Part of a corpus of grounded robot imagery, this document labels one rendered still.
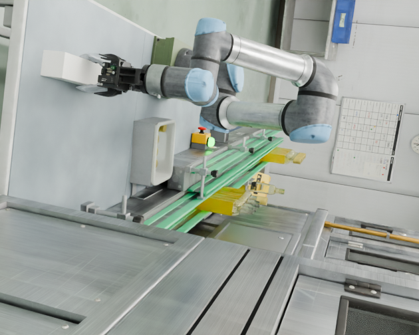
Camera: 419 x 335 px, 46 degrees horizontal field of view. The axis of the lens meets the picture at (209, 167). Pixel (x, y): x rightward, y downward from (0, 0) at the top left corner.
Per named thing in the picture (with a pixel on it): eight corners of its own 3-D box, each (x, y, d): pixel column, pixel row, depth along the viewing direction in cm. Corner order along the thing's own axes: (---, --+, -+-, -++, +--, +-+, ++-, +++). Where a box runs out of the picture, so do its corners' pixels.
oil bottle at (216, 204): (187, 207, 199) (238, 217, 193) (188, 194, 198) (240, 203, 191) (192, 204, 204) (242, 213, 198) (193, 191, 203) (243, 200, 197)
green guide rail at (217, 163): (188, 173, 192) (207, 176, 189) (189, 170, 192) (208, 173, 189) (274, 127, 355) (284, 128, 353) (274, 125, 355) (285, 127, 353)
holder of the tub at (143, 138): (128, 197, 176) (148, 201, 173) (134, 120, 170) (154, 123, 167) (149, 187, 192) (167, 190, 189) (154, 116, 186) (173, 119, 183)
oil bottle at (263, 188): (236, 188, 275) (282, 197, 267) (237, 178, 275) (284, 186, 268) (238, 189, 280) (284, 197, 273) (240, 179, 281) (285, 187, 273)
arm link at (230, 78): (215, 59, 186) (249, 63, 182) (208, 94, 186) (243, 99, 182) (204, 51, 174) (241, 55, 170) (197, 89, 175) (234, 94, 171)
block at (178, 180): (165, 189, 191) (183, 192, 189) (167, 165, 189) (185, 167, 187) (169, 187, 194) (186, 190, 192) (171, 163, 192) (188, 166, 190)
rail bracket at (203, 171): (182, 196, 189) (213, 202, 186) (186, 153, 186) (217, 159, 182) (185, 195, 192) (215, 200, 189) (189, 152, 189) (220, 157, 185)
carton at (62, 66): (43, 49, 118) (65, 52, 116) (95, 66, 141) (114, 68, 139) (40, 75, 118) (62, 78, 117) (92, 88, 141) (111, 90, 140)
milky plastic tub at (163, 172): (130, 183, 174) (153, 187, 172) (134, 119, 169) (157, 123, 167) (151, 173, 190) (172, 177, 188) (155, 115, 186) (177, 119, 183)
